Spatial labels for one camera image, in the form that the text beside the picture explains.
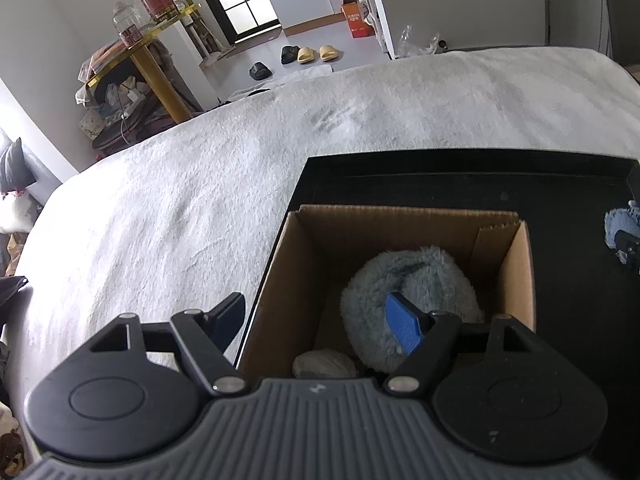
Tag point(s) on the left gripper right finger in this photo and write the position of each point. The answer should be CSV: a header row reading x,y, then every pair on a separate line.
x,y
425,338

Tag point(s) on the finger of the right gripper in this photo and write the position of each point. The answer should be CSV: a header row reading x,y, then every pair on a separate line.
x,y
627,249

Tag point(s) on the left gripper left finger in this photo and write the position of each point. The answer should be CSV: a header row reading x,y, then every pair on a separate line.
x,y
203,337

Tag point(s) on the blue denim stuffed toy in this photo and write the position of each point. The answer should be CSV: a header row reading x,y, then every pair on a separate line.
x,y
626,219

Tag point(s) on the grey crumpled soft ball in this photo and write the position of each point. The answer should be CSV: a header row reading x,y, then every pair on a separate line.
x,y
325,364

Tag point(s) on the fluffy grey-blue plush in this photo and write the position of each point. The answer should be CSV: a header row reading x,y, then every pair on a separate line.
x,y
429,278

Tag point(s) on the black shallow tray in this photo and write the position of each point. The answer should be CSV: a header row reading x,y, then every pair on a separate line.
x,y
587,303

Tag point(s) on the brown cardboard box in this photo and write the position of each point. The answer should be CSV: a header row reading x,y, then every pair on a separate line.
x,y
321,247

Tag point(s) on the gold round side table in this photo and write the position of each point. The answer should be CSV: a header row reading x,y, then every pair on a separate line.
x,y
146,64

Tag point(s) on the cluttered pile under table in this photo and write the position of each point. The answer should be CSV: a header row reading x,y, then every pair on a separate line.
x,y
122,111

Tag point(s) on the black slipper near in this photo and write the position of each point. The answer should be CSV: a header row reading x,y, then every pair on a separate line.
x,y
259,71

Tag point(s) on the black slipper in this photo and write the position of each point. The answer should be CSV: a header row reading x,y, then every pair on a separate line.
x,y
259,71
289,54

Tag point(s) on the clear plastic bag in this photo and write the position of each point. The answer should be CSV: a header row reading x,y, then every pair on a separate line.
x,y
410,45

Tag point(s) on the black slipper far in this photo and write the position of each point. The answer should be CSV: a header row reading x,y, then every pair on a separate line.
x,y
289,54

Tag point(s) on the yellow slipper left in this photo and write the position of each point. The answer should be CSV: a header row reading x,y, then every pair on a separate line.
x,y
306,55

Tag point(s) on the orange cardboard box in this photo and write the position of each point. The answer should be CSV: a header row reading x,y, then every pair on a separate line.
x,y
358,27

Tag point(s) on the glass jar red label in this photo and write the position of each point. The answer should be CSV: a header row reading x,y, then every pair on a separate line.
x,y
126,21

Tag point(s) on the red-filled glass jar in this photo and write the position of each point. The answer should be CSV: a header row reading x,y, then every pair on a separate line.
x,y
160,10

